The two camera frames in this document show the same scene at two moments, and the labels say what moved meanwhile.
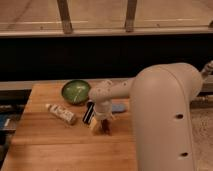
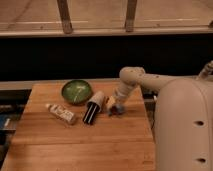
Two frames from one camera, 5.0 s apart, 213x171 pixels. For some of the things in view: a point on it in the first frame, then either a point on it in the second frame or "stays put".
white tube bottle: x=61 y=113 stays put
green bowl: x=76 y=92 stays put
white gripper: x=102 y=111 -> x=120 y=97
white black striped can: x=88 y=111 stays put
